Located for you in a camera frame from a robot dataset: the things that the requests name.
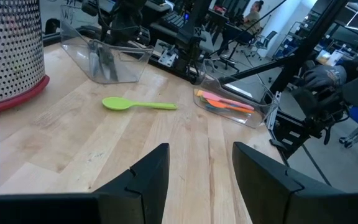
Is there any black backlit keyboard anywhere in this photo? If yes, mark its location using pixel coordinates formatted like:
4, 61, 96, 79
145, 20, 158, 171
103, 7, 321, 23
159, 11, 188, 32

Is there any blue silicone spatula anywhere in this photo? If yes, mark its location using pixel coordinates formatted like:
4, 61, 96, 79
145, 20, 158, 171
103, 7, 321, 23
204, 103, 228, 113

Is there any person's hand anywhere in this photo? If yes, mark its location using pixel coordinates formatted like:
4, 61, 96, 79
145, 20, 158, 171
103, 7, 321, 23
302, 64, 348, 92

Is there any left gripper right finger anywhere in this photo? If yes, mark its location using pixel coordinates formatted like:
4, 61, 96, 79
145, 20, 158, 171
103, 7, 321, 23
232, 141, 305, 224

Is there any black mechanical device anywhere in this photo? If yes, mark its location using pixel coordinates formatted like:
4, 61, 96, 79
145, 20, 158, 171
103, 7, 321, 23
290, 86, 353, 146

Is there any lime green silicone spoon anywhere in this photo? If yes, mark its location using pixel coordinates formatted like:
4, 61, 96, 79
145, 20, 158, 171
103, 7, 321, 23
101, 96, 179, 112

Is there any silver frame bracket plate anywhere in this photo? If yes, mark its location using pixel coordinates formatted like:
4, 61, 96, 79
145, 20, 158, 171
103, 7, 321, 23
158, 49, 179, 68
266, 90, 282, 132

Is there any clear plastic storage bin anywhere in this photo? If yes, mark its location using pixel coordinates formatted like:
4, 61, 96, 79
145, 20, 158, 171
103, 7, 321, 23
59, 4, 155, 85
192, 58, 280, 129

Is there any pink silicone spatula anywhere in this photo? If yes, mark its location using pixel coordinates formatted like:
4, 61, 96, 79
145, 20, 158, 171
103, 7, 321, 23
201, 90, 256, 111

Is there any person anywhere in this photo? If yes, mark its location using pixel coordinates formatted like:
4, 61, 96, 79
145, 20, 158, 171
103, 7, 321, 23
219, 0, 265, 47

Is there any black office chair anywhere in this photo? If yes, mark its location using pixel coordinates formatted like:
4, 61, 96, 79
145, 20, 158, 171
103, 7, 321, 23
252, 30, 278, 60

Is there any grey office chair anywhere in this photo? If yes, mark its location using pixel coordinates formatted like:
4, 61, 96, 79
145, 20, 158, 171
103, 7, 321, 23
197, 26, 241, 73

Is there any shelf rack with blue bins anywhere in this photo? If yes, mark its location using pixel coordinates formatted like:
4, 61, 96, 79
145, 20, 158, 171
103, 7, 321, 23
271, 21, 311, 60

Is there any red steel box grater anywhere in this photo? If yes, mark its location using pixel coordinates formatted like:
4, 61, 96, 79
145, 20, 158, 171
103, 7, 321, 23
0, 0, 50, 114

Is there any black plastic frame clip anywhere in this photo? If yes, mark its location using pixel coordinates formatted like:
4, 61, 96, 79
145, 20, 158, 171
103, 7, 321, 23
268, 138, 289, 152

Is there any grey computer workstation cart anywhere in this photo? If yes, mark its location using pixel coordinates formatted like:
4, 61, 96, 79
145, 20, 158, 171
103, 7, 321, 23
141, 0, 198, 43

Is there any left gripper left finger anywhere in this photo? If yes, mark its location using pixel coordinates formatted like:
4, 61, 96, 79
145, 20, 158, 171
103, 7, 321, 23
94, 142, 171, 224

